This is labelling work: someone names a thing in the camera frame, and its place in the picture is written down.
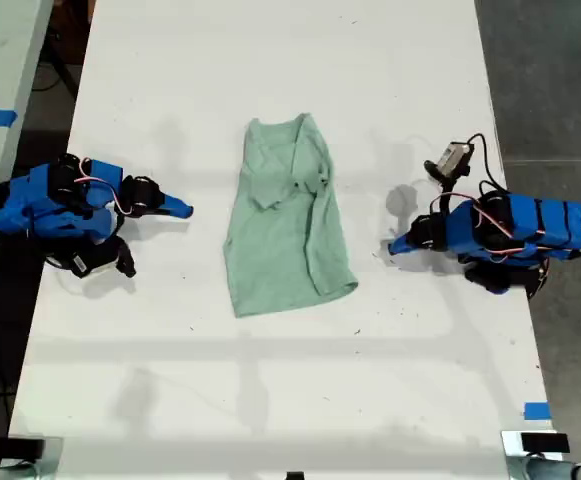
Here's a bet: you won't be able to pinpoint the pale green T-shirt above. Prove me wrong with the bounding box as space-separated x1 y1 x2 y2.
222 112 360 320

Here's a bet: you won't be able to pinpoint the white side table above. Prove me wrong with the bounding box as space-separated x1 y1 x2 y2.
0 0 55 321

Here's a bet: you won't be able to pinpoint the small blue tape piece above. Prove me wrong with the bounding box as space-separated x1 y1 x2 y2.
523 401 552 421

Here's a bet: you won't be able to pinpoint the small black box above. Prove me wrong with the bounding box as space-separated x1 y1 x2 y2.
520 432 570 454
4 436 46 459

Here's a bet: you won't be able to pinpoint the metal table clamp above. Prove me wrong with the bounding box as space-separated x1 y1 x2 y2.
500 429 581 480
0 436 65 480

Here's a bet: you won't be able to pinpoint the red white servo wire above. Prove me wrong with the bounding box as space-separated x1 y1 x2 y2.
472 202 541 264
80 157 135 218

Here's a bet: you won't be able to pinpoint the short black camera stalk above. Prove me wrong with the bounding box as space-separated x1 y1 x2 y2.
423 159 459 201
114 238 138 279

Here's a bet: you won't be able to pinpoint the silver black camera box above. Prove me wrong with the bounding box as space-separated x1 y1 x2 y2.
437 141 473 177

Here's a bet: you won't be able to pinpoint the black labelled camera box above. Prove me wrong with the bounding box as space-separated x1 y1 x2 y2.
64 239 121 279

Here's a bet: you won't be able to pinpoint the black camera cable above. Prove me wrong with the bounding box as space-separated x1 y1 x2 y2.
467 132 509 199

